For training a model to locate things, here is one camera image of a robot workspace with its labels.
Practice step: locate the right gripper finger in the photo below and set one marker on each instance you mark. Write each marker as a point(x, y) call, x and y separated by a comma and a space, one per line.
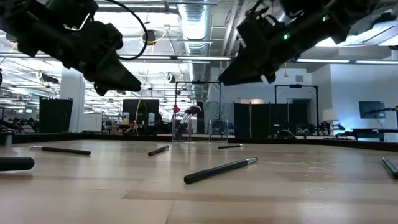
point(270, 76)
point(242, 74)

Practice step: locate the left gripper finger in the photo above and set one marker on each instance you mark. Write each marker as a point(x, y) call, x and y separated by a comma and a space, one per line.
point(100, 91)
point(118, 79)

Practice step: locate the thin black makeup brush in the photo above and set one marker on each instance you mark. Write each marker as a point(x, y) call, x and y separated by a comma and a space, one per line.
point(66, 151)
point(158, 151)
point(228, 146)

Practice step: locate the large brown powder brush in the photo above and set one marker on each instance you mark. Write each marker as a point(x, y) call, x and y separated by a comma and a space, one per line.
point(186, 119)

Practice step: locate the slim black eyeshadow brush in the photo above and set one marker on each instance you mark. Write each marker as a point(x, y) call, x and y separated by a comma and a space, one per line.
point(390, 167)
point(217, 170)

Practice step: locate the short black kabuki brush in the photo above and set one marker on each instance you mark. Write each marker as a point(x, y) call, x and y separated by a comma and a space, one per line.
point(15, 164)

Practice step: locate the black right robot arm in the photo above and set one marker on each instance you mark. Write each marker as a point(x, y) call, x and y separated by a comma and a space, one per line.
point(326, 18)

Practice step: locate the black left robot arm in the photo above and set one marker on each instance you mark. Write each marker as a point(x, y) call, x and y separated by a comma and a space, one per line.
point(31, 12)

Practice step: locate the black background robot arm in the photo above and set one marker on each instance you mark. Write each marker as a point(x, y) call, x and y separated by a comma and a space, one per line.
point(381, 110)

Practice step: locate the white wipes canister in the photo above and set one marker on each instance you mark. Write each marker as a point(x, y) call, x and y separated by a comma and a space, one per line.
point(151, 119)
point(126, 118)

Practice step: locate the black computer monitor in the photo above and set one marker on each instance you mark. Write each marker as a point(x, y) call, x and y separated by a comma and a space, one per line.
point(140, 112)

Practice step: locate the black folding partition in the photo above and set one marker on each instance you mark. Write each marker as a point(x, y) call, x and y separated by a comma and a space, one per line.
point(267, 119)

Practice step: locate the long ceiling light strip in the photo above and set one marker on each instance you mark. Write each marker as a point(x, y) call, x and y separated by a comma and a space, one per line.
point(376, 62)
point(323, 61)
point(202, 58)

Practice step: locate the black partition panel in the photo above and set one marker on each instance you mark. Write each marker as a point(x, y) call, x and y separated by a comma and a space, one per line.
point(56, 115)

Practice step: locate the black dome object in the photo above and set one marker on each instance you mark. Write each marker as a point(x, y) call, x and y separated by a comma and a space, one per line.
point(286, 134)

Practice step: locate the small red object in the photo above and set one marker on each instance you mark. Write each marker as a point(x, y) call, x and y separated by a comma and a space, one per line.
point(176, 109)

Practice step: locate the white-shade table lamp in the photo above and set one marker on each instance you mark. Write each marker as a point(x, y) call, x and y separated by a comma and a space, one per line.
point(329, 115)

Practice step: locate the clear acrylic brush organizer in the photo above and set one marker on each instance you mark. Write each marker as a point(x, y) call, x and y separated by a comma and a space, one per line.
point(202, 133)

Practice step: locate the black metal frame stand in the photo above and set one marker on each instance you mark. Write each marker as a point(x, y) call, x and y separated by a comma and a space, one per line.
point(199, 82)
point(295, 86)

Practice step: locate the black ceiling camera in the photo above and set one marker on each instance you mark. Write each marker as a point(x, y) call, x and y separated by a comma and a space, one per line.
point(150, 36)

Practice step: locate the silver ventilation duct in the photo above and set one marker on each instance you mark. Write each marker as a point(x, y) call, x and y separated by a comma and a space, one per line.
point(196, 25)

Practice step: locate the wall-mounted dark screen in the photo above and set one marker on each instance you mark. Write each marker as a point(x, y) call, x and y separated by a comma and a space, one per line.
point(371, 109)

